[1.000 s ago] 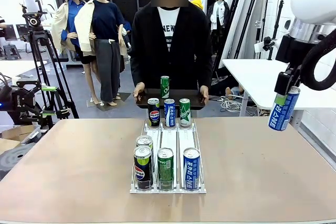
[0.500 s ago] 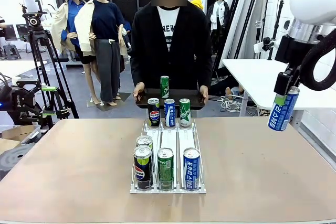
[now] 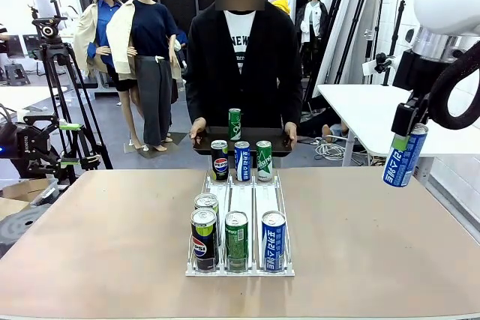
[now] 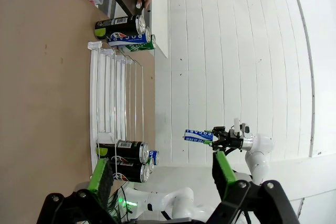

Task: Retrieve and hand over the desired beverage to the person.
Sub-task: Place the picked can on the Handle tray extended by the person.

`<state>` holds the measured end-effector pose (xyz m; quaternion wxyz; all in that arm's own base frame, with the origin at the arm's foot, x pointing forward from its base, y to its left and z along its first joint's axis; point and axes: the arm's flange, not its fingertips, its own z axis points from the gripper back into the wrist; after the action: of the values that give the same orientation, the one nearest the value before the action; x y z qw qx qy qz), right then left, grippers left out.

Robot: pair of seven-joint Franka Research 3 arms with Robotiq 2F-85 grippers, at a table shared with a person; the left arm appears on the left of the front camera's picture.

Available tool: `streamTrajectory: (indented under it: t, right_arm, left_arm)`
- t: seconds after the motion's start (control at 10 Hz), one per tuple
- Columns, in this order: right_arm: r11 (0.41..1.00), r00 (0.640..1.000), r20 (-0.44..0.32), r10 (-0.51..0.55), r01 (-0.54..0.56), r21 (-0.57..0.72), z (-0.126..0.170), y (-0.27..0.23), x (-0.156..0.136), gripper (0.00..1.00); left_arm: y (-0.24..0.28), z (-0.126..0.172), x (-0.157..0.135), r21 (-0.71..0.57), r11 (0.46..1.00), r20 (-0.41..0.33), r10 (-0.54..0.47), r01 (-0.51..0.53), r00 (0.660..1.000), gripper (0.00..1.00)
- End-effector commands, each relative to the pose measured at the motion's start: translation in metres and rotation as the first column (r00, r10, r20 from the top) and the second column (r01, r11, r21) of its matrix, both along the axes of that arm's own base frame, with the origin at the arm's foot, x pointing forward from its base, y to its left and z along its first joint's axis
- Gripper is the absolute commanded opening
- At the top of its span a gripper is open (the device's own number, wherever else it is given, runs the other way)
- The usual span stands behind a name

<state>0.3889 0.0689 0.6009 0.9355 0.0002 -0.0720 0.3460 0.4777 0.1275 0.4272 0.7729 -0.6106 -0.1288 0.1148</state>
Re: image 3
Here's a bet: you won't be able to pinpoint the mannequin with cream jacket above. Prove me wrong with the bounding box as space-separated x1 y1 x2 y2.
106 0 182 152

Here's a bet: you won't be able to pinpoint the thin stand with white clamp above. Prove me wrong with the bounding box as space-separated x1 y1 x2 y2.
362 0 388 85

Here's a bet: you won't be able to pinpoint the person's right hand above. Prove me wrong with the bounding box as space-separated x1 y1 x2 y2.
188 117 209 142

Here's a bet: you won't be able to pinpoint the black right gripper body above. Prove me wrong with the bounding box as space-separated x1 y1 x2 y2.
391 49 451 93

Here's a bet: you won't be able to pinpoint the person sitting on floor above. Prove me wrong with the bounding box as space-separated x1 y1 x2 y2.
299 94 350 145

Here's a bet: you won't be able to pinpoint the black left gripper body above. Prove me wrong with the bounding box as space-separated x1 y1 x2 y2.
0 120 53 160

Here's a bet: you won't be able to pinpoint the white board on stand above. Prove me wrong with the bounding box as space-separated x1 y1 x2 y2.
31 0 61 17

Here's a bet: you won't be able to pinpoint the mannequin in white jacket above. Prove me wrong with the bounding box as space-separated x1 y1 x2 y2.
295 0 329 77

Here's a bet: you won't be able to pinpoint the large white table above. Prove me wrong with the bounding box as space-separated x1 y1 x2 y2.
316 83 480 186

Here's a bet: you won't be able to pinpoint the grey step stool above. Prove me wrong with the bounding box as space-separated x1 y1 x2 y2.
4 63 32 87

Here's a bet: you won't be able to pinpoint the black light stand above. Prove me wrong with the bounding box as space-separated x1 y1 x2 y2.
381 0 408 87

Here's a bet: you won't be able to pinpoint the blue Pocari Sweat can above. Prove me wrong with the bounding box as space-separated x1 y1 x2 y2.
261 210 287 274
233 140 251 182
382 123 429 188

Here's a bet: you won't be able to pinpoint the black camera tripod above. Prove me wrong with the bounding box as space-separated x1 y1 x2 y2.
39 42 113 184

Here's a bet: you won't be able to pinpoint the person in black cardigan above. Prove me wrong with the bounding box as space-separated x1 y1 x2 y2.
185 0 304 130

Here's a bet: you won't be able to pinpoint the green star-logo soda can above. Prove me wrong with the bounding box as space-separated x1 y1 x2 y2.
256 140 273 182

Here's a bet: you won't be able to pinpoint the black right arm cable sleeve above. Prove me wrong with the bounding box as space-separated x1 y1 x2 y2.
427 49 480 130

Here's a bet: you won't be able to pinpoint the person's left hand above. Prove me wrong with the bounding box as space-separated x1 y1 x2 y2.
283 121 299 151

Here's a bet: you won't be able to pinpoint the green cider soda can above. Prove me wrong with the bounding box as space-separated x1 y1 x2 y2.
223 210 250 274
228 108 242 142

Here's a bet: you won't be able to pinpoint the white floor cables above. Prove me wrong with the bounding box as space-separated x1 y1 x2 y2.
313 136 346 162

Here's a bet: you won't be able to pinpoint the black computer monitor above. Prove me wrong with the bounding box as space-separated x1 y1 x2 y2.
22 34 43 52
4 34 26 59

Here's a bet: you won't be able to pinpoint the black serving tray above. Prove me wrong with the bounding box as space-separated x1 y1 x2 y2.
193 126 293 157

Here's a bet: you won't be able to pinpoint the dark mannequin base plate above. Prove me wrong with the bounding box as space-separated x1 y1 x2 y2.
123 131 188 160

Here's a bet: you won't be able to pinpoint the person's left forearm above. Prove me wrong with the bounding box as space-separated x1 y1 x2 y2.
279 87 304 126

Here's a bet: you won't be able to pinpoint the white clear can dispenser rack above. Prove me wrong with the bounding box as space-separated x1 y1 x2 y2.
185 169 296 278

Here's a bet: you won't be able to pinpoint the person's right forearm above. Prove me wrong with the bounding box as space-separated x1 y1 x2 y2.
186 87 211 124

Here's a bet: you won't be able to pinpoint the small white table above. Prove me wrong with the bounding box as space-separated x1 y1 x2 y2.
0 85 72 181

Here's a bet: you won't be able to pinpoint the open cardboard box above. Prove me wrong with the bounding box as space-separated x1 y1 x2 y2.
0 178 60 207

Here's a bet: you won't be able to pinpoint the black Pepsi can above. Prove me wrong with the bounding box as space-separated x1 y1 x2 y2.
210 139 230 182
193 192 220 217
190 207 221 273

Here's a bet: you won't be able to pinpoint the flat cardboard sheet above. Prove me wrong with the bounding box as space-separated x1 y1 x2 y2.
0 196 32 222

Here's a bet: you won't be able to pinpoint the mannequin in blue shirt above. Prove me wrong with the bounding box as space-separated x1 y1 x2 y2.
73 0 127 111

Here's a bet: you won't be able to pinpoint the leaning white board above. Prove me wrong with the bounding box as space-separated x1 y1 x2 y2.
310 0 372 96

